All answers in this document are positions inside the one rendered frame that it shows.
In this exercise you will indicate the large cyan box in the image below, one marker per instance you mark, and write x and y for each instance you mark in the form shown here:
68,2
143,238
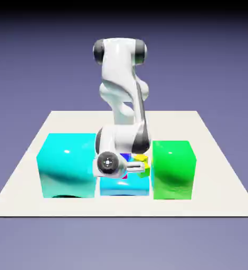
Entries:
67,166

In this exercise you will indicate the large green box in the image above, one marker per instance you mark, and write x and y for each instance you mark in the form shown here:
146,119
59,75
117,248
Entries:
172,170

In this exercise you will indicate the small yellow cube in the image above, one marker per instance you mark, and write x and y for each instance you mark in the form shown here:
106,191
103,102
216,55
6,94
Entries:
142,158

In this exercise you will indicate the small blue cube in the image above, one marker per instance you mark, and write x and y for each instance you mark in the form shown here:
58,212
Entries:
126,156

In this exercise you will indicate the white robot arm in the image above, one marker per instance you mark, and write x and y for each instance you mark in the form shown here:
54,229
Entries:
124,88

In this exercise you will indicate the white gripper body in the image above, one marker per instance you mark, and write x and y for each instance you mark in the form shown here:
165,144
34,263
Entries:
135,167

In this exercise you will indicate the small magenta cube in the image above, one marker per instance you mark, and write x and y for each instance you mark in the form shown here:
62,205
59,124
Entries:
125,176

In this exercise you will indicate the small green cube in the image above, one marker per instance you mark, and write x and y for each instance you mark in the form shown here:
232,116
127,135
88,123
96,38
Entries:
144,173

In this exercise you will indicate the large light blue box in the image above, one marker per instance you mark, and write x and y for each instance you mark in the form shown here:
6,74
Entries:
124,185

